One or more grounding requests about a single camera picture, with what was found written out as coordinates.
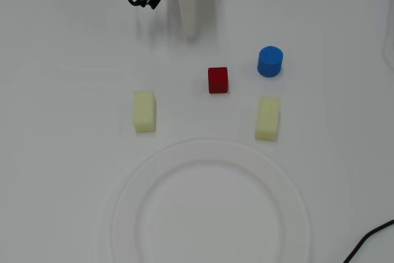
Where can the pale yellow foam block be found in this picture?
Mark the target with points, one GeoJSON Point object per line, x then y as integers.
{"type": "Point", "coordinates": [267, 119]}
{"type": "Point", "coordinates": [144, 111]}

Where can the red cube block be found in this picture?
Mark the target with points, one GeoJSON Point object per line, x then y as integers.
{"type": "Point", "coordinates": [218, 80]}

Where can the blue ridged cylinder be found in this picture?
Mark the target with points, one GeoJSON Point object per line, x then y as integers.
{"type": "Point", "coordinates": [270, 62]}

